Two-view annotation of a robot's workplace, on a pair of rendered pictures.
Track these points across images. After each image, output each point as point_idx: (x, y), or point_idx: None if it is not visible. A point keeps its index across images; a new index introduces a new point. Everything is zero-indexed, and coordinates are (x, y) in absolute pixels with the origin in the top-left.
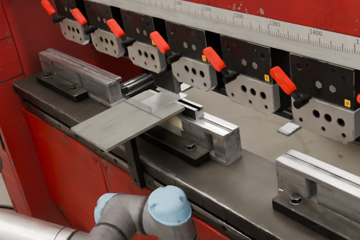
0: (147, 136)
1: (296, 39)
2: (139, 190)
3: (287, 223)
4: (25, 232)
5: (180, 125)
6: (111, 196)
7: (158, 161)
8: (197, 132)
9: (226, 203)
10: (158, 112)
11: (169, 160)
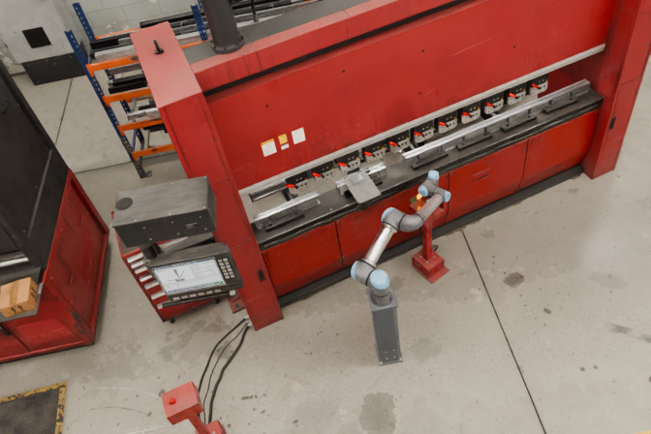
0: None
1: (417, 122)
2: (361, 212)
3: (421, 169)
4: (434, 201)
5: None
6: (423, 186)
7: None
8: (373, 174)
9: (406, 179)
10: (364, 178)
11: None
